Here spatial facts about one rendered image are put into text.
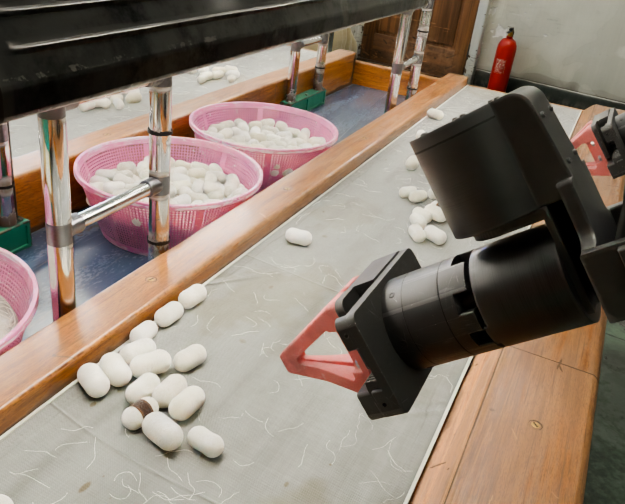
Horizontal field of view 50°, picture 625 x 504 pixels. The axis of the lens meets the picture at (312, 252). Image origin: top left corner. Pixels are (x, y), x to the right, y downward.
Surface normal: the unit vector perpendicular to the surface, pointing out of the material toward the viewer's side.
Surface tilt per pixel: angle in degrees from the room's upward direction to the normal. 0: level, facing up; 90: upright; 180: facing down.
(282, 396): 0
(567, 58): 90
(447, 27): 90
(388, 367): 50
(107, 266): 0
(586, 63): 88
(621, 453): 0
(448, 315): 76
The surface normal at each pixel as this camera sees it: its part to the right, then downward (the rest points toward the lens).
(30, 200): 0.90, 0.29
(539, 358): 0.12, -0.88
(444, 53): -0.51, 0.35
